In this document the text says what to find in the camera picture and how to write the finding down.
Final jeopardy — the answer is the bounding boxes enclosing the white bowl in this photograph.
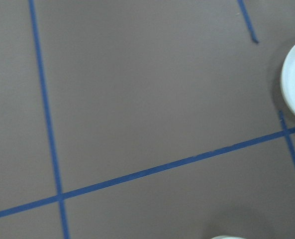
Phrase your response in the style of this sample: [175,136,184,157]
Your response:
[211,235,241,239]

